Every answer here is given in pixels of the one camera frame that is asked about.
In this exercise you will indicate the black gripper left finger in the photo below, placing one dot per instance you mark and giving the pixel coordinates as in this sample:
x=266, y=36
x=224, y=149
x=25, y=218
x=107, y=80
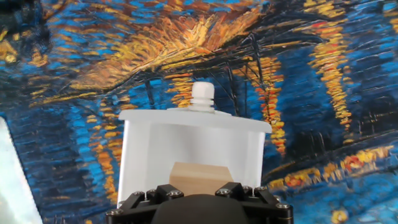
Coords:
x=136, y=207

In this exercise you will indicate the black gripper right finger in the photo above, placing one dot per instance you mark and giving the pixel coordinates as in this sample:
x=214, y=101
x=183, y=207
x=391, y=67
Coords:
x=267, y=207

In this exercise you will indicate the white plastic box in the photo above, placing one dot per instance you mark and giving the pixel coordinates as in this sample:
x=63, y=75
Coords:
x=192, y=140

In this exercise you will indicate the wooden cube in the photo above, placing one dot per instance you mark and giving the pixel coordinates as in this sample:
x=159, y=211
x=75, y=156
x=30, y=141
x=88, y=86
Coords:
x=199, y=177

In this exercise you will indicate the starry night painted tablecloth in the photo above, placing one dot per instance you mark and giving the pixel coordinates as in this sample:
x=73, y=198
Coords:
x=77, y=77

